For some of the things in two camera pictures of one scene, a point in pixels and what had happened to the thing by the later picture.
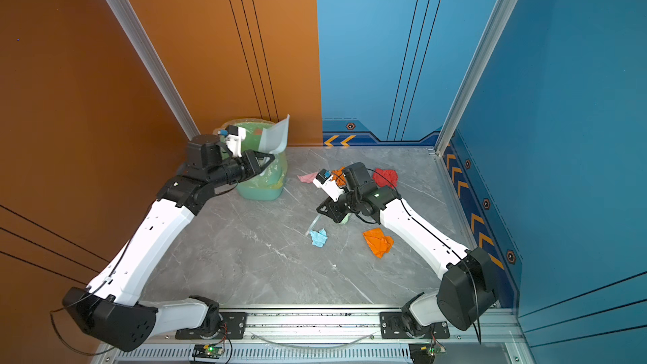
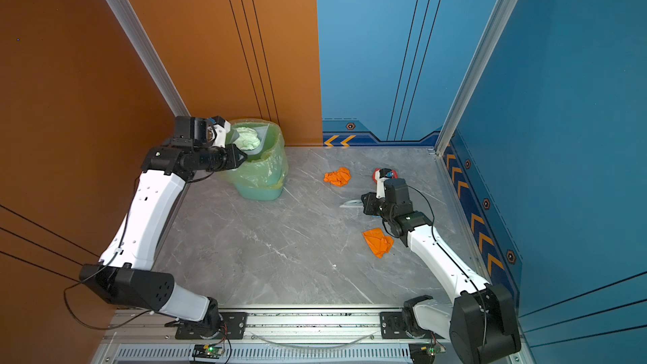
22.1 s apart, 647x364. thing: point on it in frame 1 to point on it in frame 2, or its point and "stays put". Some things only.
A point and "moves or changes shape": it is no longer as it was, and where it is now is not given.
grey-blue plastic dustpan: [275, 138] to [261, 132]
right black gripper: [332, 207] to [369, 206]
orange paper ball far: [339, 176] stays put
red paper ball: [391, 175] stays put
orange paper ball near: [378, 243] stays put
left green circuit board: [207, 351] stays put
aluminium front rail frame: [320, 334] stays put
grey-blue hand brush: [318, 224] moves or changes shape
